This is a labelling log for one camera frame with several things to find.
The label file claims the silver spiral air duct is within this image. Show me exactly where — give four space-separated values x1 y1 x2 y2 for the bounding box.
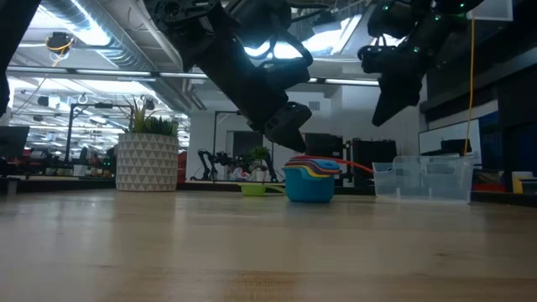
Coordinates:
39 0 194 112

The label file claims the clear plastic basket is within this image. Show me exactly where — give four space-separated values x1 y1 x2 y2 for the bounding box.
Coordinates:
372 154 477 205

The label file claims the whiteboard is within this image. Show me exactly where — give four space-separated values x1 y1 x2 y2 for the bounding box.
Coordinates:
418 118 482 157

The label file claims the black wall monitor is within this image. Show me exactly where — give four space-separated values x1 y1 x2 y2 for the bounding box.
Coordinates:
305 133 344 159

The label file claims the teal measuring cup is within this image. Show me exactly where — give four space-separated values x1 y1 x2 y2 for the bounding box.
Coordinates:
281 165 336 205

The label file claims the linear ceiling light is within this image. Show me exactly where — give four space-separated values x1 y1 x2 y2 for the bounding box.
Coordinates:
308 76 381 87
6 65 154 79
158 71 209 80

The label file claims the green measuring cup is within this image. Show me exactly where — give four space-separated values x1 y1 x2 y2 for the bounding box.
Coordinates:
239 183 286 197

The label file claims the purple measuring cup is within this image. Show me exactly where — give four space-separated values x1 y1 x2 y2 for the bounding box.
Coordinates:
284 161 341 175

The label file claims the succulent in patterned white pot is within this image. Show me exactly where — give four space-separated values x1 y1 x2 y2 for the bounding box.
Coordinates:
115 95 180 193

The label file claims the white hanging panel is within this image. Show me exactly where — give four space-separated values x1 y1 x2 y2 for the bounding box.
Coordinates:
467 0 514 22

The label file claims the black desk monitor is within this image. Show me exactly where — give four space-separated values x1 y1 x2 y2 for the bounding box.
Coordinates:
0 125 30 159

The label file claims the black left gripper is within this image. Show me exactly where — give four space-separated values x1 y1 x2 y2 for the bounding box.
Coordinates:
180 0 315 153

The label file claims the black yellow ceiling cable reel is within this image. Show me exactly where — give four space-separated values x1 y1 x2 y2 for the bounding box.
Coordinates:
44 31 76 56

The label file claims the dark grey door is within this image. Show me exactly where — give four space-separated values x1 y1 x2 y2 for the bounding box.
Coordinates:
232 130 264 169

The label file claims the black metal stand frame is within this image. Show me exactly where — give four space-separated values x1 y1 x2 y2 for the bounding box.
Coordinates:
212 109 277 181
65 102 135 160

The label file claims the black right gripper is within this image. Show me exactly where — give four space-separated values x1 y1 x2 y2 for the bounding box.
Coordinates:
358 24 452 127

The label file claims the small potted green plant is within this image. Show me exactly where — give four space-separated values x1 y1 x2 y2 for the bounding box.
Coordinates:
249 146 272 183

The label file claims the black cabinet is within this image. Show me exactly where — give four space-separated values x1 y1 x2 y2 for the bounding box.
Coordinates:
351 138 398 189

